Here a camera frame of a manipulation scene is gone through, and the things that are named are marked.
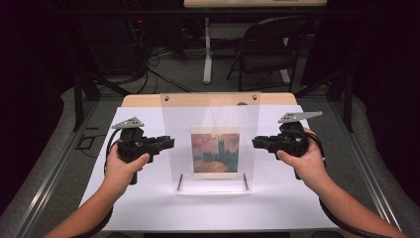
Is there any black device with red light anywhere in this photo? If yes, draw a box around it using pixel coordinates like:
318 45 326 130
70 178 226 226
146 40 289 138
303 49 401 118
130 17 147 45

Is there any black metal crossbar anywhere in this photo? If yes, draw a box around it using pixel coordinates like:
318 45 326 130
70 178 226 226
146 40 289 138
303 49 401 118
58 7 365 17

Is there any black folding chair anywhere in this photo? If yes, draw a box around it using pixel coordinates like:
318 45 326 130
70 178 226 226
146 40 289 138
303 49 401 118
226 14 315 94

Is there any person's left hand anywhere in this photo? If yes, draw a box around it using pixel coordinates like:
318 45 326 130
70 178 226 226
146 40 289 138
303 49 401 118
101 142 152 198

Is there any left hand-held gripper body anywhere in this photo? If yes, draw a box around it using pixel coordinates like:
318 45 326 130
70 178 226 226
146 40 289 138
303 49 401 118
111 116 159 186

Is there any bundle of floor cables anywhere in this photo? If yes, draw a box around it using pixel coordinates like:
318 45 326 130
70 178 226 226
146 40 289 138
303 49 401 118
130 46 196 95

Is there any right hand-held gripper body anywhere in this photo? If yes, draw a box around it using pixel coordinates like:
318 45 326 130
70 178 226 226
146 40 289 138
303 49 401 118
270 110 324 159

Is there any aluminium floor rail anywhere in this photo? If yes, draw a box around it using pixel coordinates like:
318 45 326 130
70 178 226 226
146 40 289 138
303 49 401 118
329 98 402 233
11 98 100 238

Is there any clear acrylic photo frame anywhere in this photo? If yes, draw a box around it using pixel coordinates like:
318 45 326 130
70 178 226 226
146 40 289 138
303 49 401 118
159 91 262 195

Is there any person's right hand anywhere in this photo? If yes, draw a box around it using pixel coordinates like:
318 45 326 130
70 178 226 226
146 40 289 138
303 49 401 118
276 128 333 196

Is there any painting print card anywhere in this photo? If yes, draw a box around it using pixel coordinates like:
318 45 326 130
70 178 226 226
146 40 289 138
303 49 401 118
190 126 242 179

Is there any white table cover board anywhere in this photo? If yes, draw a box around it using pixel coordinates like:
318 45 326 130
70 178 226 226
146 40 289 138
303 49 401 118
78 104 339 232

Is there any white-legged desk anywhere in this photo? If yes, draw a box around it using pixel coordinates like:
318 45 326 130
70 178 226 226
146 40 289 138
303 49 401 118
183 0 328 85

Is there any black metal stand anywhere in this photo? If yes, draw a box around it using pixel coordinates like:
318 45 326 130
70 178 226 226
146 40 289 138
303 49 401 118
72 70 132 133
294 68 356 134

